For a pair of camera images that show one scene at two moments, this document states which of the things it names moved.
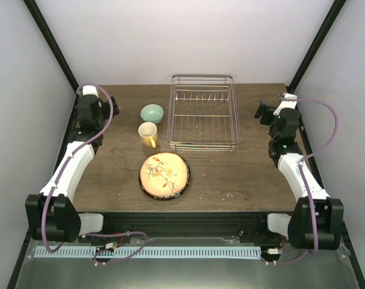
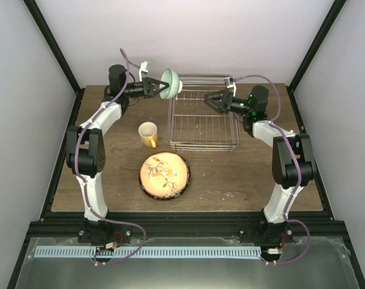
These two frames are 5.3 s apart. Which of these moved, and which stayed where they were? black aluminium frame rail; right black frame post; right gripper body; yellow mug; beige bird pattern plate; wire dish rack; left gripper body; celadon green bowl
Moved: left gripper body; right gripper body; celadon green bowl
Stayed: black aluminium frame rail; yellow mug; beige bird pattern plate; right black frame post; wire dish rack
